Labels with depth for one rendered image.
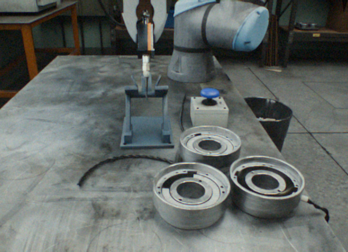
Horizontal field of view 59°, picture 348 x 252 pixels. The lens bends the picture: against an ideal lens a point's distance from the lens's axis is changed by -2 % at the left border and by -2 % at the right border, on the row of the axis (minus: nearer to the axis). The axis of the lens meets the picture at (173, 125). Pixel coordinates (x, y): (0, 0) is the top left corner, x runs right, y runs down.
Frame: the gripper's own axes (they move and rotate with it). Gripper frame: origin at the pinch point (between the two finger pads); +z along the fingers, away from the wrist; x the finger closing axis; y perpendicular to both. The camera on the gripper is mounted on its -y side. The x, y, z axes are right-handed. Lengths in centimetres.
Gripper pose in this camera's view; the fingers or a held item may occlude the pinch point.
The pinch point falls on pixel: (145, 35)
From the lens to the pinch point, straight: 56.6
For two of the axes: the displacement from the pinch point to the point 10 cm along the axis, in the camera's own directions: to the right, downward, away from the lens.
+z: -0.2, 8.9, 4.5
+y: -0.8, -4.5, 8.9
